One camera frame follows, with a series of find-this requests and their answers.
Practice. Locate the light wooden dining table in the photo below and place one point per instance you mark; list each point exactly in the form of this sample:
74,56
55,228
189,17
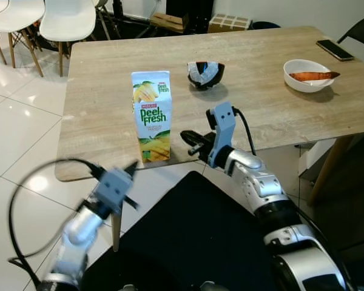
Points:
261,115

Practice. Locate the cardboard box with white grid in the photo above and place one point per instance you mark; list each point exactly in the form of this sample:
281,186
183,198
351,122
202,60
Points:
229,23

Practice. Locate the dark blue round bin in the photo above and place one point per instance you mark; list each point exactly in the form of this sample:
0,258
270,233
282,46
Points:
265,26

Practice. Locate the orange sweet potato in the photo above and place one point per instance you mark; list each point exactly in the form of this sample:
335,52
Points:
309,77

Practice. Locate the black smartphone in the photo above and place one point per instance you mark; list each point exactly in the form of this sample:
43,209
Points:
335,50

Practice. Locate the small black bowl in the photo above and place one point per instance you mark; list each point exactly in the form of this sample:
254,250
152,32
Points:
206,86

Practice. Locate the Peel Fresh juice carton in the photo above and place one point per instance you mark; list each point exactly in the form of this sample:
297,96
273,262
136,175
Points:
151,115

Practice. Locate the black flat monitor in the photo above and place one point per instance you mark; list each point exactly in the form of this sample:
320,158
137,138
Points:
188,12

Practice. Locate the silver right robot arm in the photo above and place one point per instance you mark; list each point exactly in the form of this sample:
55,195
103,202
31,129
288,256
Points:
261,188

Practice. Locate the black stand pole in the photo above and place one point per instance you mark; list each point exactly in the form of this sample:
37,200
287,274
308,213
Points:
117,7

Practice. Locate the black floor mat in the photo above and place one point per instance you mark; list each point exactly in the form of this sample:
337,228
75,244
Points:
188,230

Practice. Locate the white oval bowl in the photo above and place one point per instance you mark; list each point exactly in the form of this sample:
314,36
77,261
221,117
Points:
300,65

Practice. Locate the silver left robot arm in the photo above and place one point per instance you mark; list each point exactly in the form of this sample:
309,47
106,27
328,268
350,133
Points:
79,233

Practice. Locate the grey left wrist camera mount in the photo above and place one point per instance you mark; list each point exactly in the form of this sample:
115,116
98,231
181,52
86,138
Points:
112,188

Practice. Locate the brown wooden box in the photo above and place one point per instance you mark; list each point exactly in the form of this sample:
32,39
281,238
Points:
168,23

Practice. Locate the white blue snack packet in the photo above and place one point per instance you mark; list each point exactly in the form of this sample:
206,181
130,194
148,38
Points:
205,73

